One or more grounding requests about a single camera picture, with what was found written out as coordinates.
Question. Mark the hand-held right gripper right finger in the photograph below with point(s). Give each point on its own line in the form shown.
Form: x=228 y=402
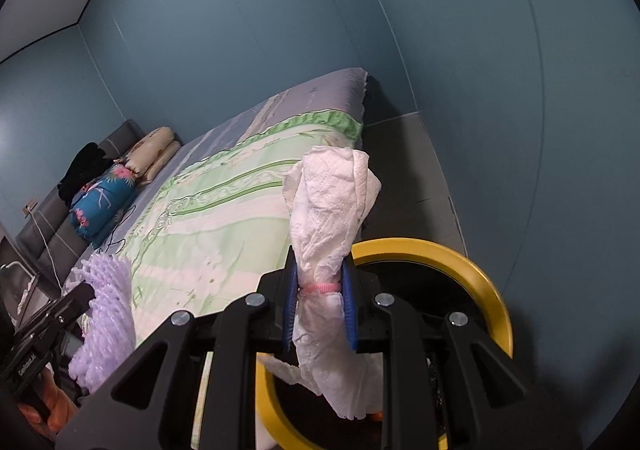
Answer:
x=350 y=305

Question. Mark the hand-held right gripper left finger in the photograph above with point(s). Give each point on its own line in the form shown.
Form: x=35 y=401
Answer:
x=287 y=300

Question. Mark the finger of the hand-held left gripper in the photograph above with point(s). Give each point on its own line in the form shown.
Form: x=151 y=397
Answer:
x=75 y=302

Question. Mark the foam fruit net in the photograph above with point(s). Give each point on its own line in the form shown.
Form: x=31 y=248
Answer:
x=107 y=325

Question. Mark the white tissue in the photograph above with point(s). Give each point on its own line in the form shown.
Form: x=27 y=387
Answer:
x=325 y=210

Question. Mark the yellow-rimmed black trash bin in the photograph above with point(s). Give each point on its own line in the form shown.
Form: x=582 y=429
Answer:
x=480 y=280

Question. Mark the person's left hand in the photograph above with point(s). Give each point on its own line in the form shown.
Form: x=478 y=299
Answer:
x=62 y=410

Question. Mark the grey headboard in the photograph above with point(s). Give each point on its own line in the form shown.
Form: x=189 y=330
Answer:
x=55 y=230

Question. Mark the blue floral folded quilt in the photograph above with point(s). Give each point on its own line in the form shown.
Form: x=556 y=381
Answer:
x=102 y=202

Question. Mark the green floral bedspread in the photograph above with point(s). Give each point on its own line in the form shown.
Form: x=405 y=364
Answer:
x=200 y=210

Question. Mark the black folded clothing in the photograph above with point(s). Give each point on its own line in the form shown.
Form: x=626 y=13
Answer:
x=82 y=169

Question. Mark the beige stacked pillows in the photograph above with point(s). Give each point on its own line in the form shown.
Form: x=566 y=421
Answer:
x=150 y=149

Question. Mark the grey striped pillow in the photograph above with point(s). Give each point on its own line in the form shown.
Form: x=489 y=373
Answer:
x=300 y=99

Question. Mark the white metal frame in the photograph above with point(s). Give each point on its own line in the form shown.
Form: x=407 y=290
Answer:
x=12 y=267

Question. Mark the wall outlet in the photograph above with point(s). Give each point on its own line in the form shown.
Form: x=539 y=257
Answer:
x=31 y=206

